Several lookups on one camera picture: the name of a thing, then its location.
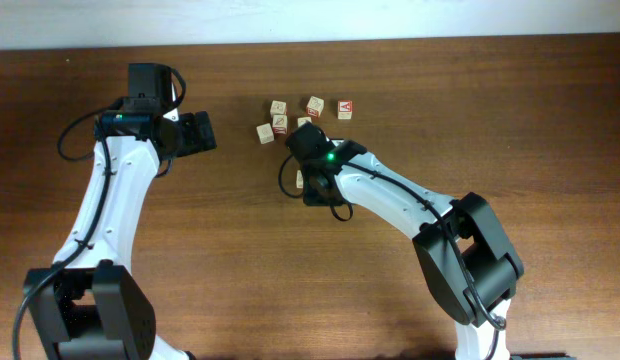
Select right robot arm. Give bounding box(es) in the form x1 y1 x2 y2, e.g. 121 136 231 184
285 123 524 359

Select wooden block red letter A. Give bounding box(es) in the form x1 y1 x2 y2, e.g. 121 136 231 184
337 100 353 120

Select wooden block top left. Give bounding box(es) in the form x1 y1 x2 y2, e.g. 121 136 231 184
270 100 287 117

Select wooden block center red base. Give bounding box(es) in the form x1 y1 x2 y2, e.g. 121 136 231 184
297 117 312 127

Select wooden block leaf picture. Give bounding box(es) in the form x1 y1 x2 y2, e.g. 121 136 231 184
272 114 288 135

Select wooden block blue side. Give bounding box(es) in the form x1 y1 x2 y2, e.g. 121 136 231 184
296 170 304 189

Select wooden block red side top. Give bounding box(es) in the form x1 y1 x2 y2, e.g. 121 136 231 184
306 96 325 117

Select wooden block far left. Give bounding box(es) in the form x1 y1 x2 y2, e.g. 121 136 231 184
256 123 274 144

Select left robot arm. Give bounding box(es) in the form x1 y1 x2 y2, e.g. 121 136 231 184
11 63 216 359

